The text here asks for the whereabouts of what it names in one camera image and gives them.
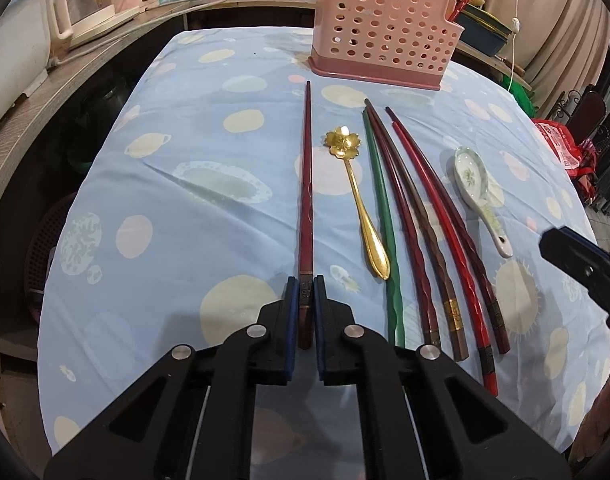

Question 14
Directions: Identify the gold flower spoon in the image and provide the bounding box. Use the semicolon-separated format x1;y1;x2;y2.
325;127;392;281

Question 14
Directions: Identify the white ceramic spoon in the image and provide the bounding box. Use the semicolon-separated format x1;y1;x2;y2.
453;146;514;259

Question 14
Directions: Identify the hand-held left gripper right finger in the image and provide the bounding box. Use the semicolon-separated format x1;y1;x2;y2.
314;275;572;480

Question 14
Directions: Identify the dark red chopstick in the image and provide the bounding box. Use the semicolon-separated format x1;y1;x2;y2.
385;106;512;355
367;105;442;350
297;80;317;351

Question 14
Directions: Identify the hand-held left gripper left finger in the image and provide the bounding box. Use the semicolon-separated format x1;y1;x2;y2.
44;276;299;480

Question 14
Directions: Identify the white cable with switch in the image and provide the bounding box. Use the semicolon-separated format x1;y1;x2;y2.
505;0;524;91

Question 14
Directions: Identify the green cloth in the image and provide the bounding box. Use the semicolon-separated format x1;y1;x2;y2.
507;70;536;116

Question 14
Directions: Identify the dark blue container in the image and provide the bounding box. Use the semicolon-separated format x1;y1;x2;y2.
455;5;510;58

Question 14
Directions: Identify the pink perforated utensil holder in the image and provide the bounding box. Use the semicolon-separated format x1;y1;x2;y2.
307;0;466;92

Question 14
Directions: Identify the beige curtain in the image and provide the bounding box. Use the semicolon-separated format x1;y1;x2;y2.
485;0;610;111

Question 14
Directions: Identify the red plastic bag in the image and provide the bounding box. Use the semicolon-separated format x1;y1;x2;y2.
532;117;598;201

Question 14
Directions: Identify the person's right forearm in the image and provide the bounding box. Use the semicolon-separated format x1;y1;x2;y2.
575;350;610;463

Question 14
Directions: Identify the brown chopstick with gold band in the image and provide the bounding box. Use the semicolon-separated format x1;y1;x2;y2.
364;98;470;362

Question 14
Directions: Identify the bright red chopstick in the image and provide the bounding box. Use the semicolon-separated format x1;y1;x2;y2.
392;121;500;397

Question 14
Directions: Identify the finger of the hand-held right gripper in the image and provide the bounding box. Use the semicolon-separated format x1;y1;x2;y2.
539;227;610;341

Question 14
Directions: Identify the blue dotted tablecloth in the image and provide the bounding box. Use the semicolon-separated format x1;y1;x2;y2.
38;25;610;461

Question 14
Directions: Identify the green chopstick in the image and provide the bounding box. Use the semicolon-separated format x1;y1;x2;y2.
362;108;407;350

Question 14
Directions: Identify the black metal chair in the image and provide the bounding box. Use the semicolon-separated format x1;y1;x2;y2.
550;85;610;221

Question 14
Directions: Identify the white plastic tub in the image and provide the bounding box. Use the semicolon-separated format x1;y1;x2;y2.
0;0;53;111

